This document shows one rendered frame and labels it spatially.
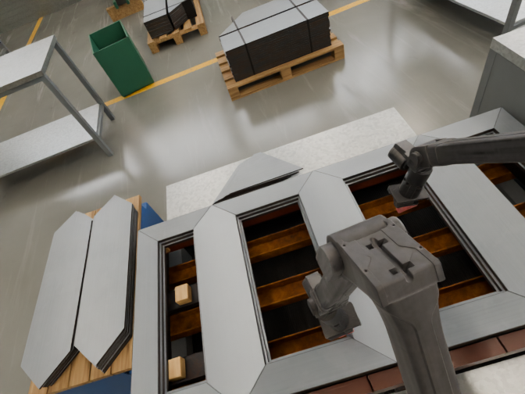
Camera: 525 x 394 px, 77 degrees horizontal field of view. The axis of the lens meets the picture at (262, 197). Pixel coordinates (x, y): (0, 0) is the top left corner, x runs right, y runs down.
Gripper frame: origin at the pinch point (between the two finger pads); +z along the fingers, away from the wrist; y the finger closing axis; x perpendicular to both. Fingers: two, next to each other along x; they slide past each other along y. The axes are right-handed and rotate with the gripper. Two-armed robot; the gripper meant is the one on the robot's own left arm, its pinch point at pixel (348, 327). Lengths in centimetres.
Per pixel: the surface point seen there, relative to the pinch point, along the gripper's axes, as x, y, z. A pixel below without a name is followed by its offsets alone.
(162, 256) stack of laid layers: -49, 56, -11
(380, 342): 6.0, -6.6, 2.6
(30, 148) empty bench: -277, 230, 4
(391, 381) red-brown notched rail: 15.1, -4.3, 5.6
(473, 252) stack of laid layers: -9.7, -42.9, 12.3
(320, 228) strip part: -34.8, -4.3, 1.0
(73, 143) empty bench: -257, 182, 16
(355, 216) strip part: -34.9, -17.0, 4.0
